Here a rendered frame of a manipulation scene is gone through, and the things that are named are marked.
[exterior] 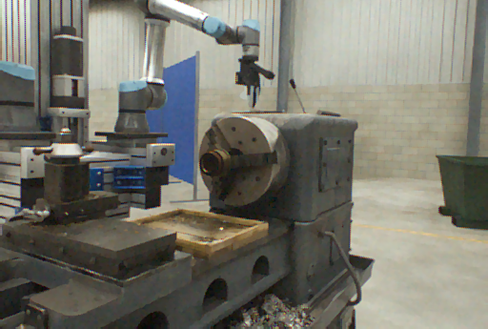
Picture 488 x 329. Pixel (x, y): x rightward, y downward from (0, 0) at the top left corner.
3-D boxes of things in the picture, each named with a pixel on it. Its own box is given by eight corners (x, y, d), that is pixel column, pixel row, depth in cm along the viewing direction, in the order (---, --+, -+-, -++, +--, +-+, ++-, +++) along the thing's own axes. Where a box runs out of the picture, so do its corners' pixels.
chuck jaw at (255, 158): (245, 153, 139) (274, 150, 133) (246, 167, 139) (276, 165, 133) (227, 154, 130) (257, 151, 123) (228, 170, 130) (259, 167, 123)
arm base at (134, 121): (106, 132, 175) (106, 109, 174) (133, 132, 187) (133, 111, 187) (130, 133, 166) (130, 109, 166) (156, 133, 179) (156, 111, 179)
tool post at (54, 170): (72, 195, 99) (72, 154, 98) (92, 198, 95) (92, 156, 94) (43, 199, 93) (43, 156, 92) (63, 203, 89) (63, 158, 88)
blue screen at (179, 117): (123, 172, 978) (124, 75, 965) (156, 171, 1013) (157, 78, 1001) (170, 203, 610) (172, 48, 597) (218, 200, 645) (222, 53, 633)
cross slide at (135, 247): (57, 223, 109) (57, 206, 109) (177, 253, 86) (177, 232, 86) (-11, 236, 95) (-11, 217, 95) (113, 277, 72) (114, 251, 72)
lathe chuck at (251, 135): (208, 192, 156) (217, 112, 152) (278, 212, 139) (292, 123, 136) (193, 195, 148) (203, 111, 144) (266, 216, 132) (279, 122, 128)
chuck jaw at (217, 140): (229, 157, 143) (213, 131, 146) (238, 149, 140) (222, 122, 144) (211, 159, 133) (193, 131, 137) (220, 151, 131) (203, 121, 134)
